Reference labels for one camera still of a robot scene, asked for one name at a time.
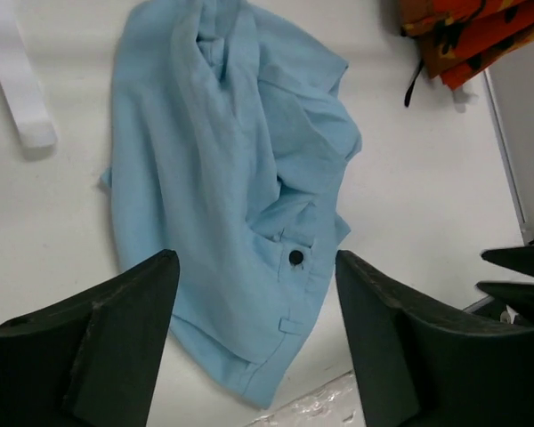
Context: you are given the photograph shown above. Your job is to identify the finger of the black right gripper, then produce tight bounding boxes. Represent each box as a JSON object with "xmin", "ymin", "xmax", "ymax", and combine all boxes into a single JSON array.
[
  {"xmin": 481, "ymin": 245, "xmax": 534, "ymax": 278},
  {"xmin": 476, "ymin": 281, "xmax": 534, "ymax": 326}
]

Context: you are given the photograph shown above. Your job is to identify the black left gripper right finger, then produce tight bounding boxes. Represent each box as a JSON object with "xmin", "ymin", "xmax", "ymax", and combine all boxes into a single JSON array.
[{"xmin": 336, "ymin": 251, "xmax": 534, "ymax": 426}]

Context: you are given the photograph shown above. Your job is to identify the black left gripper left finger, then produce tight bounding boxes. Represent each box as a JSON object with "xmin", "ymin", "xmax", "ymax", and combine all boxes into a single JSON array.
[{"xmin": 0, "ymin": 250, "xmax": 180, "ymax": 426}]

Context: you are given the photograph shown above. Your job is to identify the light blue trousers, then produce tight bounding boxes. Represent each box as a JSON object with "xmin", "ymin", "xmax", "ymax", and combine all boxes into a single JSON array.
[{"xmin": 103, "ymin": 1, "xmax": 361, "ymax": 408}]

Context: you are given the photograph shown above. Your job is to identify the orange patterned garment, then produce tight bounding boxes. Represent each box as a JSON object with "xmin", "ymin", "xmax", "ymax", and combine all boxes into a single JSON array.
[{"xmin": 398, "ymin": 0, "xmax": 534, "ymax": 107}]

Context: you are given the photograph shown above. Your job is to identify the white clothes rack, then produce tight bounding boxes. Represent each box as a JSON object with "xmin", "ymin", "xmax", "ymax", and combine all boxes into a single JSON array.
[{"xmin": 0, "ymin": 1, "xmax": 58, "ymax": 149}]

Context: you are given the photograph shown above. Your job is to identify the metal rail on table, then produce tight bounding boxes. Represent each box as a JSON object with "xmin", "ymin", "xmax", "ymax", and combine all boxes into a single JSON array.
[{"xmin": 482, "ymin": 70, "xmax": 534, "ymax": 246}]

